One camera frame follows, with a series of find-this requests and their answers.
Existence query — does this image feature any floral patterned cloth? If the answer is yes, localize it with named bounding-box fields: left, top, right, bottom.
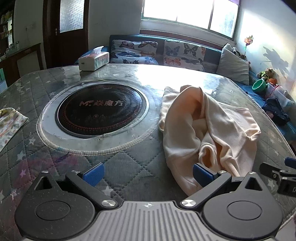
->
left=0, top=107, right=29, bottom=152

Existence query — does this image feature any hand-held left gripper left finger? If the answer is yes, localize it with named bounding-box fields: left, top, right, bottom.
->
left=30, top=163, right=117, bottom=210

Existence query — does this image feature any plush toy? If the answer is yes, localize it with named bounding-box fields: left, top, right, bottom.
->
left=258, top=68, right=278, bottom=80

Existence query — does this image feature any window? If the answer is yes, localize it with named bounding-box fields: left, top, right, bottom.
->
left=141, top=0, right=241, bottom=39

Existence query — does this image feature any black white patterned pillow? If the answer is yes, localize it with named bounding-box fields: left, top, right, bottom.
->
left=231, top=46, right=246, bottom=59

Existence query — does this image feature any pale peach garment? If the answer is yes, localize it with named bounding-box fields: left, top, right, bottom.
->
left=158, top=85, right=262, bottom=197

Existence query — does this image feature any grey pillow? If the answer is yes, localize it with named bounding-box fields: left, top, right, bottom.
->
left=216, top=43, right=250, bottom=86

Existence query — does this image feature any black round induction cooker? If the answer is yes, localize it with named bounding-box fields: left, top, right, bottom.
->
left=55, top=80, right=149, bottom=139

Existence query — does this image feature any blue denim garment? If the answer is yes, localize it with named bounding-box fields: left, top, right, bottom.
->
left=262, top=98, right=290, bottom=126

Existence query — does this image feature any butterfly print cushion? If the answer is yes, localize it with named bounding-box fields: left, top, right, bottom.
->
left=164, top=40, right=206, bottom=72
left=110, top=39, right=160, bottom=65

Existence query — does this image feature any pale cloth bundle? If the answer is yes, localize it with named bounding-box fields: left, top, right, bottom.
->
left=266, top=85, right=296, bottom=112

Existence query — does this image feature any dark blue sofa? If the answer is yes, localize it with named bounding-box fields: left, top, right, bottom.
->
left=74, top=34, right=296, bottom=149

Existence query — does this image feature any dark wooden cabinet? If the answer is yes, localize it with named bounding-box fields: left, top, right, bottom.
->
left=0, top=0, right=43, bottom=87

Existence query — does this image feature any colourful pinwheel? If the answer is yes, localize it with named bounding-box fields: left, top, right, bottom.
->
left=243, top=35, right=254, bottom=57

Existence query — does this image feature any dark wooden glass-panel door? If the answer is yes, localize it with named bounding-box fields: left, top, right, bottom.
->
left=43, top=0, right=89, bottom=69

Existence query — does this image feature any green bowl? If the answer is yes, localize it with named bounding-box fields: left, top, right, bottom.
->
left=252, top=78, right=269, bottom=93

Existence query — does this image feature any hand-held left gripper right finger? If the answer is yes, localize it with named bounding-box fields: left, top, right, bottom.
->
left=181, top=163, right=269, bottom=209

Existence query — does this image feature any white tissue box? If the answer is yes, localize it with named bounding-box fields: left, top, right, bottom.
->
left=78, top=46, right=110, bottom=71

